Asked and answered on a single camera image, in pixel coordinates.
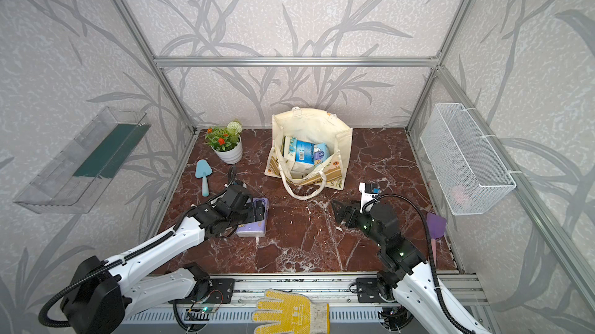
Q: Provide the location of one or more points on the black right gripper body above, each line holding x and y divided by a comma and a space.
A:
362, 223

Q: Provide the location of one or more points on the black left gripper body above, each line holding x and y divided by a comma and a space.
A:
244, 216

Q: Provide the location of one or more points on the purple tissue pack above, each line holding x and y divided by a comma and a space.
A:
255, 229

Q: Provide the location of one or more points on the cream floral canvas tote bag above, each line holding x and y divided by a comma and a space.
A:
313, 126

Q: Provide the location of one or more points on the green white tissue pack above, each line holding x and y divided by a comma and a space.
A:
289, 151

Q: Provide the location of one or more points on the light blue cartoon tissue pack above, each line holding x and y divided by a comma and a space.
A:
320, 153

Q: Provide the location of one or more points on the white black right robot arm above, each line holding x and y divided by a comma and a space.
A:
411, 278

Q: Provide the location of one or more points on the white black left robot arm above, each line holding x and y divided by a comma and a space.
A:
102, 294

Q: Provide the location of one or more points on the teal small shovel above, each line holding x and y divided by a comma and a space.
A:
203, 170

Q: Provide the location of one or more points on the purple pink small shovel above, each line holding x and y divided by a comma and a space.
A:
437, 228

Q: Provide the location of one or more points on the potted plant white pot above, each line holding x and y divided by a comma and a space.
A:
226, 142

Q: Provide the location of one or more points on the small green circuit board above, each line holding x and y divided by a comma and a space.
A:
201, 314

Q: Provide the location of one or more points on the yellow knit work glove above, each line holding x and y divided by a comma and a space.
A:
283, 312

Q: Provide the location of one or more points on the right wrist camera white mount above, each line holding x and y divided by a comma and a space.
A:
369, 193

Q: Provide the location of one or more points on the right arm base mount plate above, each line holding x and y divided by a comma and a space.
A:
368, 290

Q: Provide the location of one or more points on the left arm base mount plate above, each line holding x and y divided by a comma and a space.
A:
214, 291

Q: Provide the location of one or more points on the white wire mesh basket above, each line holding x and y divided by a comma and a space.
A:
471, 175

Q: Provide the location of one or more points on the clear acrylic wall shelf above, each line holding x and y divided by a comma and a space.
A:
76, 178

